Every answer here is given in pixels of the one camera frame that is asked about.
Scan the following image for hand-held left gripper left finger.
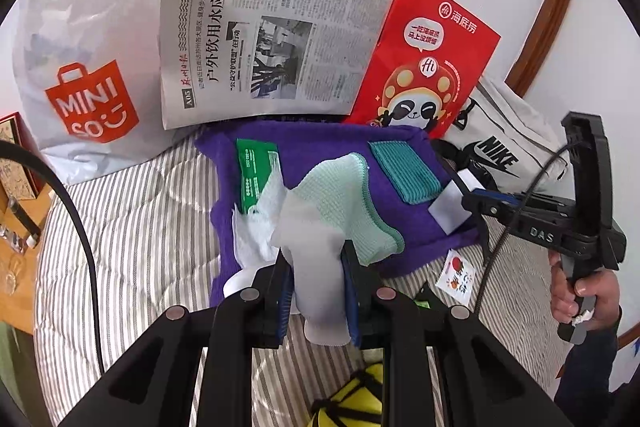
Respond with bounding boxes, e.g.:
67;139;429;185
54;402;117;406
47;264;293;427

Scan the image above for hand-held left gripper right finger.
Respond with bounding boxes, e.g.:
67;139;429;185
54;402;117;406
340;243;573;427

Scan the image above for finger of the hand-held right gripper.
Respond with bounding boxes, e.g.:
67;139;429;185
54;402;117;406
462;188;526;220

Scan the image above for white sponge block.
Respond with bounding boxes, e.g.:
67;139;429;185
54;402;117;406
429;172;483;235

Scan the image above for white wipe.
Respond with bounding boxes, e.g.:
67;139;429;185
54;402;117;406
231;184;291;270

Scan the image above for orange print packet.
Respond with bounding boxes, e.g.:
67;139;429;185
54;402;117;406
444;249;477;301

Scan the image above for yellow black pouch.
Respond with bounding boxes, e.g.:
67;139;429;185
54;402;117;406
310;362;386;427

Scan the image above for teal cloth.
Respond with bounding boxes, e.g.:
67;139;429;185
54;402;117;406
369;139;442;204

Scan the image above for mint white sock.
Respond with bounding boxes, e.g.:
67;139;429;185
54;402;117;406
272;152;405;348

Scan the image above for green printed packet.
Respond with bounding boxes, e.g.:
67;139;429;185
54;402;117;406
235;138;284;214

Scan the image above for purple towel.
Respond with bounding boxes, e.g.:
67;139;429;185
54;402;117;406
194;121;483;308

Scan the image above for person's right forearm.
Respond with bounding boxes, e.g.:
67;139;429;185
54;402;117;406
552;307;623;408

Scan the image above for person's right hand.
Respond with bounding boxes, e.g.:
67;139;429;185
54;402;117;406
547;252;622;324

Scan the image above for beige waist bag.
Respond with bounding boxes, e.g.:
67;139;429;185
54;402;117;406
432;74;571;202

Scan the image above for striped bedsheet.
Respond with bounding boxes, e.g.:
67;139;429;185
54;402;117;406
35;122;576;427

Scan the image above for red paper bag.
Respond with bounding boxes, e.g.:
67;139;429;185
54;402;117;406
342;0;502;140

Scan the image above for folded newspaper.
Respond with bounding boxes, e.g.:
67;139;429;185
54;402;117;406
160;0;397;131

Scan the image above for wooden bedside table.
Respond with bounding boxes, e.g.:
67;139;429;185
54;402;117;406
0;187;66;333

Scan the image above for black bottle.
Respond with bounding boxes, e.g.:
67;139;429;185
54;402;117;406
7;197;42;249

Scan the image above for patterned box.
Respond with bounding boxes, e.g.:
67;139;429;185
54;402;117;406
0;112;42;200

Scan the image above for white plastic shopping bag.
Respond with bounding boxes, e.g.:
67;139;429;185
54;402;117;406
12;0;201;185

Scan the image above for brown wooden door frame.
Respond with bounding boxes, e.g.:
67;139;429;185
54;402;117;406
505;0;582;98

